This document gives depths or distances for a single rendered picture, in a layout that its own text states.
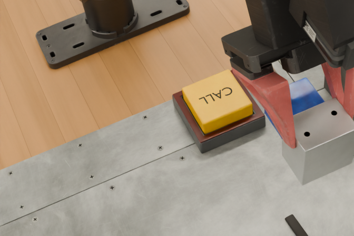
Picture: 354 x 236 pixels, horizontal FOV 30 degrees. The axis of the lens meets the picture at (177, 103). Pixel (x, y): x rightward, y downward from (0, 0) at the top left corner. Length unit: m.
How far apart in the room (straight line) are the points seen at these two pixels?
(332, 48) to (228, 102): 0.32
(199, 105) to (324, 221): 0.18
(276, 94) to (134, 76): 0.35
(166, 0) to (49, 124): 0.23
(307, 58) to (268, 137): 0.26
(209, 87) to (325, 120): 0.22
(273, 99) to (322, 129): 0.07
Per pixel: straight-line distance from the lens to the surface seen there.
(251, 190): 0.70
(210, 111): 0.72
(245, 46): 0.50
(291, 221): 0.68
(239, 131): 0.73
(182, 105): 0.75
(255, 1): 0.48
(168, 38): 0.86
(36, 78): 0.86
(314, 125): 0.55
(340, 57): 0.43
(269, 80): 0.50
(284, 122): 0.52
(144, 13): 0.88
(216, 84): 0.74
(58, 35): 0.88
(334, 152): 0.56
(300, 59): 0.49
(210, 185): 0.71
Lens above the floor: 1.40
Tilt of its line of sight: 50 degrees down
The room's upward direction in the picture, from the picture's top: 11 degrees counter-clockwise
